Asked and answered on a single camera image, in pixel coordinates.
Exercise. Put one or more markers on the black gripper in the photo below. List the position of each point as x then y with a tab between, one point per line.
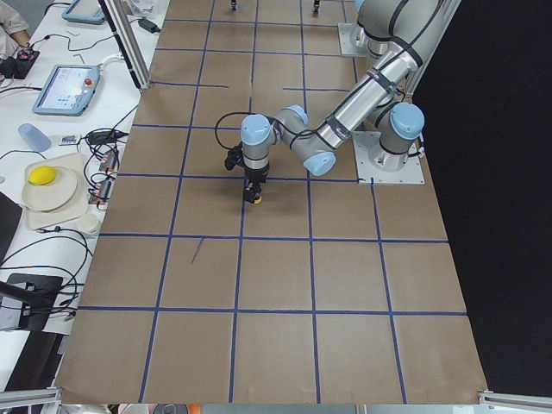
255	175

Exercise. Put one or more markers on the white paper cup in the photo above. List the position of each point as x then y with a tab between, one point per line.
89	224

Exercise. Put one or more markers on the beige plate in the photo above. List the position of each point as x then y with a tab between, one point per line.
52	196

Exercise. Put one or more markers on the black power adapter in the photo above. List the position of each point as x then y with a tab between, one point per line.
148	25

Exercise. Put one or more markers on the beige tray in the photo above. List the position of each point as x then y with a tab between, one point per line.
74	208

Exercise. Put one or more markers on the near blue teach pendant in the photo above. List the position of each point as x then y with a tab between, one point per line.
68	90

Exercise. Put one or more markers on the blue teach pendant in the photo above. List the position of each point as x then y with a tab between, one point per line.
84	11
68	90

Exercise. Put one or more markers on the yellow lemon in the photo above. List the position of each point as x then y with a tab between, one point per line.
42	175

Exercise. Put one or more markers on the translucent blue cup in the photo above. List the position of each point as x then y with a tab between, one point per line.
35	138

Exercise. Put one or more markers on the far blue teach pendant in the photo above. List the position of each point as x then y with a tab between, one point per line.
84	11

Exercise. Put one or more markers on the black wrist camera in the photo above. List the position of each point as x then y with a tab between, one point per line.
234	157

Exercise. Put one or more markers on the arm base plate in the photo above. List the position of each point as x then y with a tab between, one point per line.
375	165
355	43

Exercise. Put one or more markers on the aluminium frame post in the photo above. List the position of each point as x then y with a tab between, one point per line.
120	27

